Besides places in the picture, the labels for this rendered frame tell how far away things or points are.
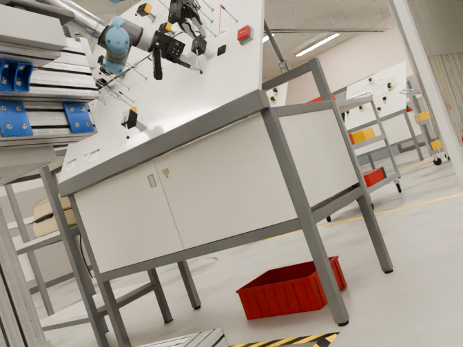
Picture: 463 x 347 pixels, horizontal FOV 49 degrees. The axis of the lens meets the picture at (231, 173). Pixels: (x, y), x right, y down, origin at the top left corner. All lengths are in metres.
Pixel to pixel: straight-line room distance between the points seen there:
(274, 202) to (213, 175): 0.28
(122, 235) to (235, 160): 0.72
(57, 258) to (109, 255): 7.33
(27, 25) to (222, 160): 0.97
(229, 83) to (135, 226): 0.78
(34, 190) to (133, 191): 7.63
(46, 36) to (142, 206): 1.16
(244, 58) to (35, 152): 0.87
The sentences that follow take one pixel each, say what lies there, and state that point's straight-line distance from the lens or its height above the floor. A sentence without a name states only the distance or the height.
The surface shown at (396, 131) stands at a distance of 8.68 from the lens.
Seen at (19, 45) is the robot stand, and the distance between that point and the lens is 1.18.
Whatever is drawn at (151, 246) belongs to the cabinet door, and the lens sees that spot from 2.23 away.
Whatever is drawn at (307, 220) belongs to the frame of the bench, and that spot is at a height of 0.38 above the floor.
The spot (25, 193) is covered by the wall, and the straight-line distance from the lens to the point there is 9.74.
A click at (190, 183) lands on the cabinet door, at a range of 2.02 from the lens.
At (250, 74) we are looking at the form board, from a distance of 1.84.
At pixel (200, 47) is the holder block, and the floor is 1.13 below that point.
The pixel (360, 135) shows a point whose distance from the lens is 4.90.
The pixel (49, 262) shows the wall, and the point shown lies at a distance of 9.68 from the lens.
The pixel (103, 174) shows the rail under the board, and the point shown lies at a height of 0.82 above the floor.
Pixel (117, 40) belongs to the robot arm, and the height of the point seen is 1.14.
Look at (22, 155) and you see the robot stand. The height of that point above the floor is 0.83.
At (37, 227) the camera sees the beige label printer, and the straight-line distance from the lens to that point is 2.77.
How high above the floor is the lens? 0.58
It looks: 2 degrees up
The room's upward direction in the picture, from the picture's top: 19 degrees counter-clockwise
